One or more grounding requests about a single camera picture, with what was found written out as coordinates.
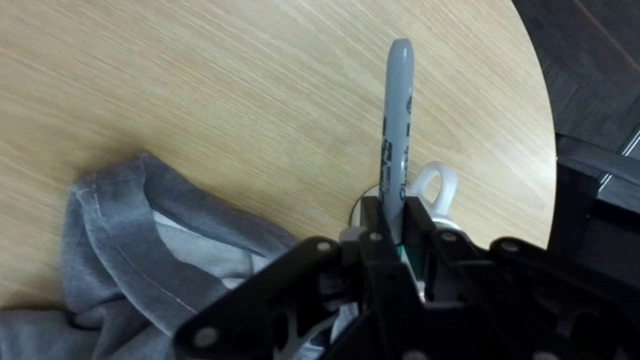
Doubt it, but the grey cloth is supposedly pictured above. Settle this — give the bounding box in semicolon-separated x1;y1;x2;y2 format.
0;152;356;360

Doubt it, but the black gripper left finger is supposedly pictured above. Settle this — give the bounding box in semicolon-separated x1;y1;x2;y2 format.
173;197;442;360

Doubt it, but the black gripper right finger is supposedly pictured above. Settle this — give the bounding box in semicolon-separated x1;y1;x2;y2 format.
401;197;640;360

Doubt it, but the white printed mug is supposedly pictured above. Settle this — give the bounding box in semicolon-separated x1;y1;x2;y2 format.
404;160;461;234

